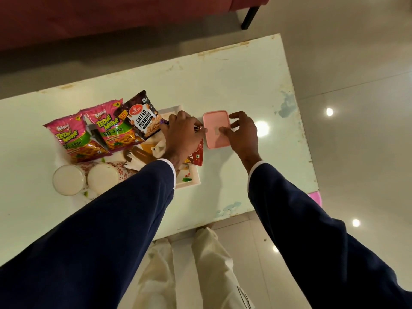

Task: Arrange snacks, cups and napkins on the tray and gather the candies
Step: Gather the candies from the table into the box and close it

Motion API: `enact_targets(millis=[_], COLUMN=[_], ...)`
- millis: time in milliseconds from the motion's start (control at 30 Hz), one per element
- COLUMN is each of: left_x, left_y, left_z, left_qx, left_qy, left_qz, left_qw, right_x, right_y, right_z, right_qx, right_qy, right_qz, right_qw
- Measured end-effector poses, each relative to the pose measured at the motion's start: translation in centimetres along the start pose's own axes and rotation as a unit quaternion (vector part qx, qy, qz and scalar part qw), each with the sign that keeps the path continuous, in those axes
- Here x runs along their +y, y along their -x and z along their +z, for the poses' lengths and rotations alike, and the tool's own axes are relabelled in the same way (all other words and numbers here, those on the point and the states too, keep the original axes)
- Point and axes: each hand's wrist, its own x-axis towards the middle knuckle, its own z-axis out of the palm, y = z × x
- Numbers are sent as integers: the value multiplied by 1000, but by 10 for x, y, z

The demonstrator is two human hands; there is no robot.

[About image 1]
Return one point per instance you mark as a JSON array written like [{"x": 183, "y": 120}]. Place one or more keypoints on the white printed tray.
[{"x": 190, "y": 181}]

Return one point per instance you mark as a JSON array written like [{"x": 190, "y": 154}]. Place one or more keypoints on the person's right forearm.
[{"x": 322, "y": 247}]

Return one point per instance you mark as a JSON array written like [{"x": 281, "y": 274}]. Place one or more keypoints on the person's left leg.
[{"x": 157, "y": 276}]

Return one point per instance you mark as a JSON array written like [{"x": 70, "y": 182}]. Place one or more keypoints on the white paper napkins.
[{"x": 135, "y": 164}]

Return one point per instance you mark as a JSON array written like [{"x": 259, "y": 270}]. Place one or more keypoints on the person's leg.
[
  {"x": 219, "y": 273},
  {"x": 157, "y": 276}
]

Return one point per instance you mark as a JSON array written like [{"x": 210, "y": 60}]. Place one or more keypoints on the red yellow snack packet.
[{"x": 197, "y": 156}]

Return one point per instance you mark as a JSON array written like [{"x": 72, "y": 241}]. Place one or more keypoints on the salted peanuts packet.
[{"x": 143, "y": 117}]

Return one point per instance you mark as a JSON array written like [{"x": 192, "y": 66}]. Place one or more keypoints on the person's right leg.
[{"x": 219, "y": 273}]

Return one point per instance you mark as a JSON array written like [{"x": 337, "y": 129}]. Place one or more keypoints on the red fabric sofa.
[{"x": 96, "y": 16}]

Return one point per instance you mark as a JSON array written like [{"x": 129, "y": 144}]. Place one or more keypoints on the person's left forearm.
[{"x": 90, "y": 241}]

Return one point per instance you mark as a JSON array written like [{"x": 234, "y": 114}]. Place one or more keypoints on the person's left hand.
[{"x": 182, "y": 138}]

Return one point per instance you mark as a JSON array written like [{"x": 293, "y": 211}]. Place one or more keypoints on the brown wooden napkin holder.
[{"x": 141, "y": 154}]

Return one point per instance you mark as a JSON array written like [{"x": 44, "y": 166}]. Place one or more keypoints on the white floral mug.
[
  {"x": 103, "y": 178},
  {"x": 68, "y": 180}
]

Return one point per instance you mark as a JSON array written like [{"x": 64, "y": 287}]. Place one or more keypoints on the pink plastic bin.
[{"x": 316, "y": 198}]

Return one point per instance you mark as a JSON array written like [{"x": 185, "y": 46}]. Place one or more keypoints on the person's right hand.
[{"x": 246, "y": 141}]

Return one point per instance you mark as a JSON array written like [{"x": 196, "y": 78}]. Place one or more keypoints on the pink green snack packet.
[
  {"x": 111, "y": 128},
  {"x": 74, "y": 139}
]

